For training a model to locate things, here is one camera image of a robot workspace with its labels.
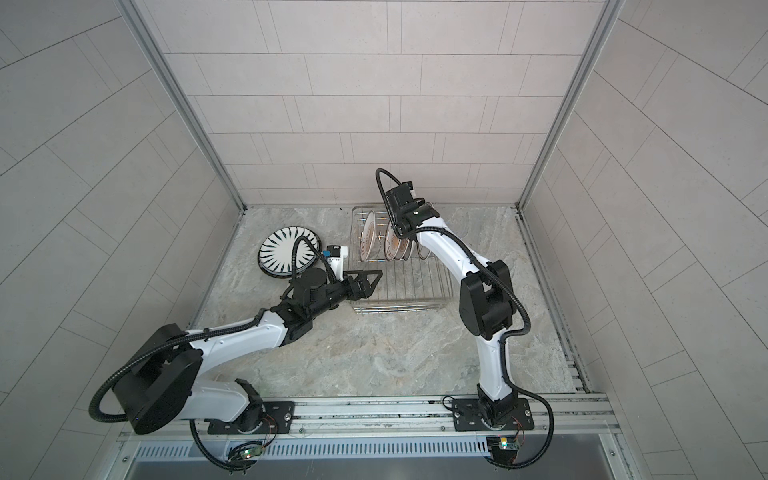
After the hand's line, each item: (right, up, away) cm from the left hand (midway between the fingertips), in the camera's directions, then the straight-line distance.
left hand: (381, 273), depth 78 cm
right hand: (+9, +15, +15) cm, 23 cm away
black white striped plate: (-37, +3, +21) cm, 43 cm away
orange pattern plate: (+8, +5, +11) cm, 15 cm away
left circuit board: (-28, -37, -13) cm, 48 cm away
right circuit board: (+29, -39, -10) cm, 49 cm away
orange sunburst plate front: (-6, +9, +26) cm, 28 cm away
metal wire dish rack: (+9, -5, +16) cm, 19 cm away
